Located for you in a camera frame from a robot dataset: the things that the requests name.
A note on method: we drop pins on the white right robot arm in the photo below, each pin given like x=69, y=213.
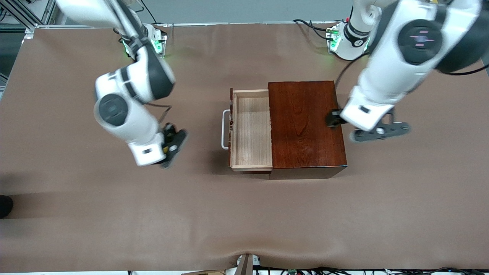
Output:
x=122, y=114

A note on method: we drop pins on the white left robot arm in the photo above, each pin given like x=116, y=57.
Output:
x=393, y=65

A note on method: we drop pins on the brown table mat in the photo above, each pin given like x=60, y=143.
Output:
x=153, y=214

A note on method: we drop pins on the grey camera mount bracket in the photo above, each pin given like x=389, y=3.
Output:
x=246, y=265

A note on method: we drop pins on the black round object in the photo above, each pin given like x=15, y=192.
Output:
x=4, y=206

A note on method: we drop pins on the dark brown wooden cabinet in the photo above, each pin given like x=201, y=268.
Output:
x=305, y=126

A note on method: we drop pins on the aluminium frame post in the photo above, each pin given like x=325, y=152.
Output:
x=49, y=9

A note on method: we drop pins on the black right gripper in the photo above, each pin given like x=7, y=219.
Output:
x=169, y=139

